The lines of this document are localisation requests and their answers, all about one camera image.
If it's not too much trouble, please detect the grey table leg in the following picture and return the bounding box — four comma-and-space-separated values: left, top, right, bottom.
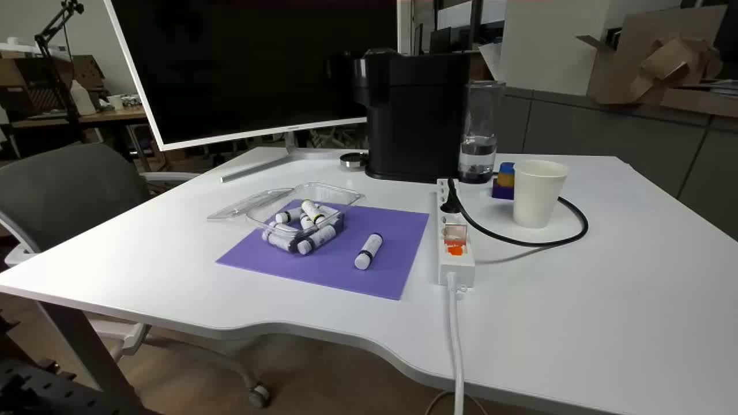
35, 302, 145, 410

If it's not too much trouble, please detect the white power strip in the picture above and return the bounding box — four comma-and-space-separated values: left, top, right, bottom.
433, 177, 480, 288

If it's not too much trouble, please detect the black coffee machine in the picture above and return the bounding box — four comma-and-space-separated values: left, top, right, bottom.
352, 49, 473, 185

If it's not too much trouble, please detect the wooden background desk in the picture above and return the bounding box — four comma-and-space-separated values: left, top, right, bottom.
0, 103, 149, 159

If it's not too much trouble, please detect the large white-framed monitor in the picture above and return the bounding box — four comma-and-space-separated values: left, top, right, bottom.
102, 0, 416, 154

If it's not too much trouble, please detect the clear glass water container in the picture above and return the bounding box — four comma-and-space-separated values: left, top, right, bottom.
457, 79, 505, 186

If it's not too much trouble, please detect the brown cardboard box pile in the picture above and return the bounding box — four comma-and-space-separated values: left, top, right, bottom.
577, 4, 738, 120

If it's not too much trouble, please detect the grey office chair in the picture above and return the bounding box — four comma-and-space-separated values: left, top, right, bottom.
0, 140, 272, 410

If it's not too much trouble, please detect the white power strip cable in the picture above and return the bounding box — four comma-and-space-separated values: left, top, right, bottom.
444, 280, 470, 415

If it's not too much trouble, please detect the small round black dish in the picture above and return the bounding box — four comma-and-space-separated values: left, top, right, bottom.
340, 150, 372, 174

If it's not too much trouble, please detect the purple mat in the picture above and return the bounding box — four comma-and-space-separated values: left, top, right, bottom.
214, 198, 431, 302

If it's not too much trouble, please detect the white paper cup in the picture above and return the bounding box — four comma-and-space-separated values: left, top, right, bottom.
513, 159, 572, 231

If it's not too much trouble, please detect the black plug and cable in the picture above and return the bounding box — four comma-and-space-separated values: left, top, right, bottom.
444, 177, 593, 250

